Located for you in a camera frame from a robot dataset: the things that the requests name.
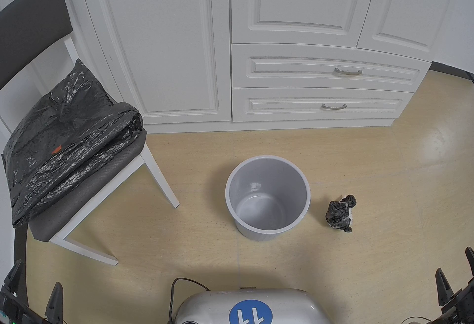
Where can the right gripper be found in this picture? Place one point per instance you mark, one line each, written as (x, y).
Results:
(463, 309)

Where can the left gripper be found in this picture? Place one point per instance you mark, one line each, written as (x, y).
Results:
(14, 309)

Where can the black plastic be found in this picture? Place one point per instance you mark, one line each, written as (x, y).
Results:
(337, 213)

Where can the black plastic bag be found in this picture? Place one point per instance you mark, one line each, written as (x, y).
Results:
(74, 137)

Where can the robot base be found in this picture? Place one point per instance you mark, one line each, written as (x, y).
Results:
(296, 307)

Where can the white trash bin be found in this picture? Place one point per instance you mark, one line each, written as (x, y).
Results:
(266, 189)

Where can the white chair with grey seat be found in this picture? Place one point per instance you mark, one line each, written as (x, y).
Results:
(33, 26)

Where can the white wardrobe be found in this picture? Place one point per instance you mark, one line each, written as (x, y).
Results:
(166, 37)

